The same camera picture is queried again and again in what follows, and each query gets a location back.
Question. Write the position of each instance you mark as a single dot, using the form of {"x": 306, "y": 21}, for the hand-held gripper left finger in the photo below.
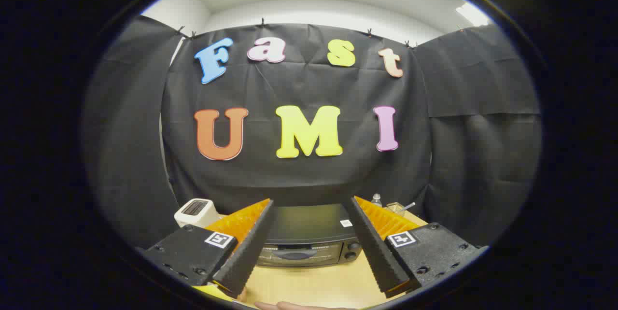
{"x": 251, "y": 247}

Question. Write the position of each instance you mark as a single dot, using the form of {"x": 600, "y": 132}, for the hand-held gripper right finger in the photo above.
{"x": 374, "y": 247}

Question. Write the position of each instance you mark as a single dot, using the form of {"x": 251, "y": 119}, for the black toaster oven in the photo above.
{"x": 309, "y": 225}

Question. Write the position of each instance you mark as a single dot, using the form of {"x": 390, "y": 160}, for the metal spoon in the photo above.
{"x": 409, "y": 205}

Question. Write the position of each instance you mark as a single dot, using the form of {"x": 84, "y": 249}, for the ceiling light panel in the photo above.
{"x": 473, "y": 14}

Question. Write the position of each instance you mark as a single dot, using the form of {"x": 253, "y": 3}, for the white bread toaster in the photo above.
{"x": 195, "y": 213}

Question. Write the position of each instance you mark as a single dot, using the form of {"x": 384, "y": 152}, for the clear plastic bottle green liquid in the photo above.
{"x": 376, "y": 200}

